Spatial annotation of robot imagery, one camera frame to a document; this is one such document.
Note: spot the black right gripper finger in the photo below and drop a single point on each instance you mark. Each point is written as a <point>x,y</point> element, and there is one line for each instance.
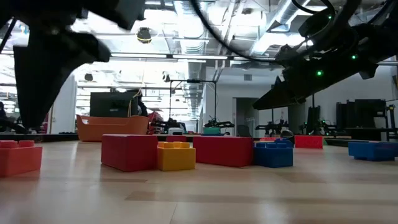
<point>280,96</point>

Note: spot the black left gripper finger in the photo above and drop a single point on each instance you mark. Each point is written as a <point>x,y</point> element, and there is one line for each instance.
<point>46,77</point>

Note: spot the orange studded brick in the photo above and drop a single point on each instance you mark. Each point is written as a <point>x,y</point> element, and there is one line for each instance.
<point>20,160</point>
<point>268,138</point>

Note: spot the wooden block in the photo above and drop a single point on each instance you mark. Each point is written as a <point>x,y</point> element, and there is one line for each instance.
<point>264,142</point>

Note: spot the orange block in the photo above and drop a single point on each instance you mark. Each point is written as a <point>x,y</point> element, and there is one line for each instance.
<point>308,141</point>

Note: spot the long blue studded brick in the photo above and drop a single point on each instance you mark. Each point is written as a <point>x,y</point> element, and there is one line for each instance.
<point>273,157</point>

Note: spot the red block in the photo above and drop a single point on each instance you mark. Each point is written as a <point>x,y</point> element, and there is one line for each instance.
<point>129,152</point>
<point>224,151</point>

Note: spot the small yellow studded brick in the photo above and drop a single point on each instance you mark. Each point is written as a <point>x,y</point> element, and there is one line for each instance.
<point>175,157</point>

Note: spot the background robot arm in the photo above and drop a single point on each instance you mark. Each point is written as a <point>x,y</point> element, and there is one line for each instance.
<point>273,127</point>
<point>217,124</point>

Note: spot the white pillar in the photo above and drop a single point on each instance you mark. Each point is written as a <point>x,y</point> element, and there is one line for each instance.
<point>66,105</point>

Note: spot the ceiling light strip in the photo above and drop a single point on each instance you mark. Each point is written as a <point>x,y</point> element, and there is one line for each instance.
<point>155,56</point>

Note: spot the black cabinet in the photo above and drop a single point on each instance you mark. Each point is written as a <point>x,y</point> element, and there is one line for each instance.
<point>360,113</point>

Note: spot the teal box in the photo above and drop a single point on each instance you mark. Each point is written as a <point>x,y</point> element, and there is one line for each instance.
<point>212,130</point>

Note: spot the orange plastic bin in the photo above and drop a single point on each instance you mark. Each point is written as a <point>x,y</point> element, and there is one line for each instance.
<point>112,129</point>

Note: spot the red equipment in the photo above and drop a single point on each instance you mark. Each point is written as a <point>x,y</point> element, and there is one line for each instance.
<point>155,119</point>

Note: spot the black ceiling camera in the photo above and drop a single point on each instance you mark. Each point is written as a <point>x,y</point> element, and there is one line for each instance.
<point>144,35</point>

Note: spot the silver ceiling duct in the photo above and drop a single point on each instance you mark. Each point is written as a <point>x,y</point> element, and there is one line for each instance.
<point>286,15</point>

